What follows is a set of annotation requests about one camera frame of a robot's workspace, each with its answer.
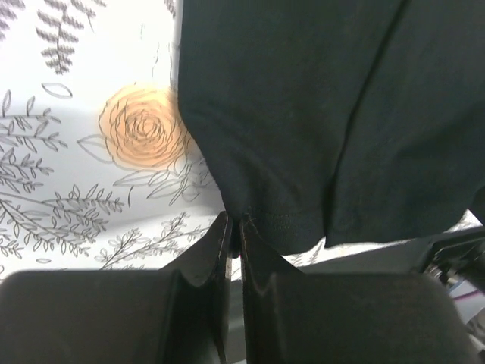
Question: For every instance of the floral patterned table mat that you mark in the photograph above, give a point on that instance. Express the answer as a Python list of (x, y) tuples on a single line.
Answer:
[(98, 168)]

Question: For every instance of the black t shirt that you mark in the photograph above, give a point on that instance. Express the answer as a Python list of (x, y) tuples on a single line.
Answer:
[(343, 121)]

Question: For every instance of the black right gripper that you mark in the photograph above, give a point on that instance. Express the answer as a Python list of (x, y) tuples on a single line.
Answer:
[(458, 253)]

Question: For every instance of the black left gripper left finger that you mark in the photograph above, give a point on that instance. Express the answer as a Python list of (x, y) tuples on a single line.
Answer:
[(176, 314)]

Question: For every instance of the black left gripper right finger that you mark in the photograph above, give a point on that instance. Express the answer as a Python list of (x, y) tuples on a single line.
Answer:
[(344, 317)]

